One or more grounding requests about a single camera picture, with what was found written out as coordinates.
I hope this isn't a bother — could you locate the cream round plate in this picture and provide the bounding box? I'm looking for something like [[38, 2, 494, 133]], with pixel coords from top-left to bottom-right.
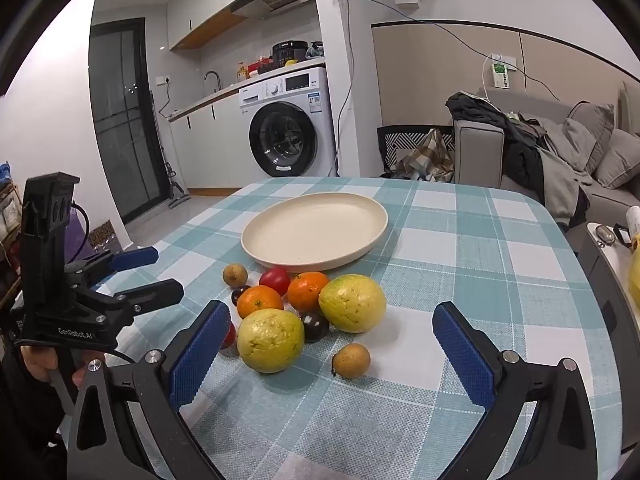
[[241, 192, 389, 270]]

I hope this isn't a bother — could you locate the plaid cloth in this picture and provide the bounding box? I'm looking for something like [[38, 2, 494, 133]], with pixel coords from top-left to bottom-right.
[[390, 129, 456, 183]]

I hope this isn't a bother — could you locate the white wall cabinet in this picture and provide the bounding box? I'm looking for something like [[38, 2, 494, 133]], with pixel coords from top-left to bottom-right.
[[167, 0, 263, 51]]

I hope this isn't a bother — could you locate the black pressure cooker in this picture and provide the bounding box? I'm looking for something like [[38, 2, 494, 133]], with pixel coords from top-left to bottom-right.
[[272, 41, 308, 68]]

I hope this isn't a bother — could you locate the orange tangerine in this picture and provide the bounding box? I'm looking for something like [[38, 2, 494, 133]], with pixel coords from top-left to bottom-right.
[[236, 285, 286, 320], [287, 271, 331, 312]]

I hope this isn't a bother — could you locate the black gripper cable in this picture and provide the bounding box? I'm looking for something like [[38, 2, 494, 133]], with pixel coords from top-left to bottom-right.
[[72, 202, 92, 261]]

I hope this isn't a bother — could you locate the person's left hand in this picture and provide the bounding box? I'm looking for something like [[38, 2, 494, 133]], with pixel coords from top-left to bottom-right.
[[20, 347, 107, 387]]

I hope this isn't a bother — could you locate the white washing machine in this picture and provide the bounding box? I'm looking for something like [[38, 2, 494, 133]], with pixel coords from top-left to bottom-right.
[[237, 66, 337, 178]]

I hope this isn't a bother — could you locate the yellow bag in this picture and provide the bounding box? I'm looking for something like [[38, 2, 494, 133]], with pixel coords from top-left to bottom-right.
[[626, 232, 640, 311]]

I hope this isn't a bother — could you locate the white side table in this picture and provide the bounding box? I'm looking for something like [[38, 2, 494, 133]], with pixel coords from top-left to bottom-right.
[[585, 220, 640, 321]]

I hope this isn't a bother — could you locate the black jacket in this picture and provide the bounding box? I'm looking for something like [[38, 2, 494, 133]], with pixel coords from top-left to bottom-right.
[[446, 92, 547, 196]]

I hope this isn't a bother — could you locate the stick vacuum cleaner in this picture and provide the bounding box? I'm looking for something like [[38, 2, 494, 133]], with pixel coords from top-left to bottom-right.
[[149, 91, 191, 210]]

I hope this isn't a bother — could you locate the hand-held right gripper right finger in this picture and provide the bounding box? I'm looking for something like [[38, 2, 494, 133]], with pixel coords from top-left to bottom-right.
[[432, 301, 598, 480]]

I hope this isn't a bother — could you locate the white kitchen base cabinet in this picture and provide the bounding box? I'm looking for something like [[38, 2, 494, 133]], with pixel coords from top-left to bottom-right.
[[169, 85, 251, 196]]

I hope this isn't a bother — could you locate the grey garment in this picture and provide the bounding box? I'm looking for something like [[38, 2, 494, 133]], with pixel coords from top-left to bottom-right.
[[530, 145, 594, 233]]

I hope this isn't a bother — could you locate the grey sofa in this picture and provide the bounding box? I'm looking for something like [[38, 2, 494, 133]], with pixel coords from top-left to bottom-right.
[[452, 85, 640, 241]]

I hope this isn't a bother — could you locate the yellow-green guava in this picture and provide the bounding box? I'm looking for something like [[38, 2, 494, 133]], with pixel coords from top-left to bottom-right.
[[318, 274, 388, 334], [236, 308, 306, 374]]

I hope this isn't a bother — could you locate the small brown longan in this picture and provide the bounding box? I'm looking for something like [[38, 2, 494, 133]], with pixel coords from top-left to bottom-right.
[[332, 342, 370, 380]]

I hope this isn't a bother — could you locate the white wall device green screen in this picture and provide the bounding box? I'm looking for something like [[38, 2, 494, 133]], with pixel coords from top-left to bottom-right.
[[490, 62, 516, 92]]

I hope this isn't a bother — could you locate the dark glass door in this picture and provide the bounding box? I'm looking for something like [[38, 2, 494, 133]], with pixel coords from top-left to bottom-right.
[[89, 18, 168, 226]]

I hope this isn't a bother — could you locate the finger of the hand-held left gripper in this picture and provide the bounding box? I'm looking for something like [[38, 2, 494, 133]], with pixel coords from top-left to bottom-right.
[[66, 246, 160, 286], [96, 278, 185, 322]]

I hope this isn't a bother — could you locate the teal white checked tablecloth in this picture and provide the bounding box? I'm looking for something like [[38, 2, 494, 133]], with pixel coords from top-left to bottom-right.
[[57, 176, 623, 480]]

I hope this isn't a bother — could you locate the person's left forearm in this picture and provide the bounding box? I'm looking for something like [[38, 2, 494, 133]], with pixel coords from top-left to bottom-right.
[[0, 345, 73, 480]]

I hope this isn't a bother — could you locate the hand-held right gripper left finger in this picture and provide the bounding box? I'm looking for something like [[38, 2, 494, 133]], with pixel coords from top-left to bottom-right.
[[67, 300, 233, 480]]

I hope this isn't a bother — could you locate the grey pillow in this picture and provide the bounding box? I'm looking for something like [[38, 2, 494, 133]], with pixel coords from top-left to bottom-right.
[[594, 129, 640, 190], [564, 101, 616, 171]]

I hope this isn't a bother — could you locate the black wall cable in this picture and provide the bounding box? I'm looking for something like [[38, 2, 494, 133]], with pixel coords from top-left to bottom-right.
[[350, 0, 561, 102]]

